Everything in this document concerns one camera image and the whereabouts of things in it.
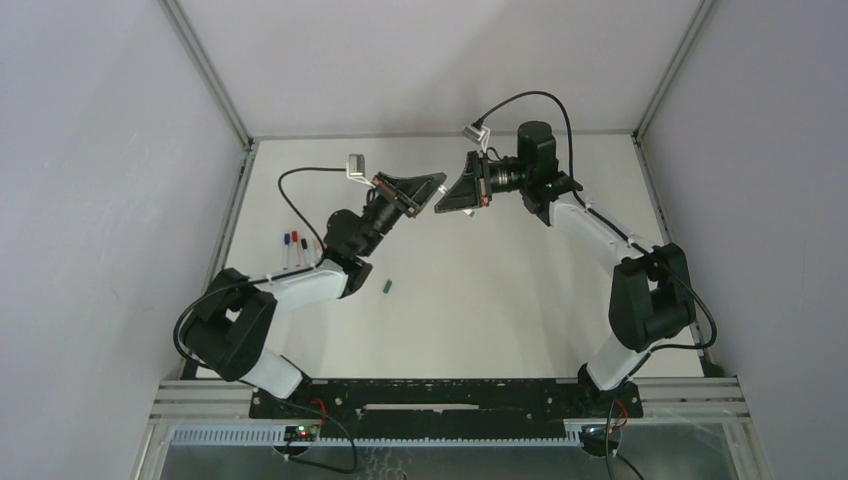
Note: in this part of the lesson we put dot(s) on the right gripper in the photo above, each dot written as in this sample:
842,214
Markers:
481,175

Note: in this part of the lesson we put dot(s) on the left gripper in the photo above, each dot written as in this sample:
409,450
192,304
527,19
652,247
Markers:
395,193

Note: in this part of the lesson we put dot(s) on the white pen red tip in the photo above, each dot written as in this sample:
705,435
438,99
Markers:
293,249

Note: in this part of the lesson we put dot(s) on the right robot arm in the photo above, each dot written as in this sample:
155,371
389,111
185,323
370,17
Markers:
651,300

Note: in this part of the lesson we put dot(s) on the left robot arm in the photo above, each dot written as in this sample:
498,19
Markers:
225,330

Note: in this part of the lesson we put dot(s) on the right controller board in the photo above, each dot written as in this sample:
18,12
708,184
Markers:
598,442

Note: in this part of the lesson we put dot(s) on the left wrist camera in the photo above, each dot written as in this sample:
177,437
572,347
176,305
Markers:
355,169

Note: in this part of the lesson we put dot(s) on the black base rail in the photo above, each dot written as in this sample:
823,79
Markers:
409,406

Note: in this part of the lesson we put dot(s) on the white cable duct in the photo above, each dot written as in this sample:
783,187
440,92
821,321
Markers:
272,435

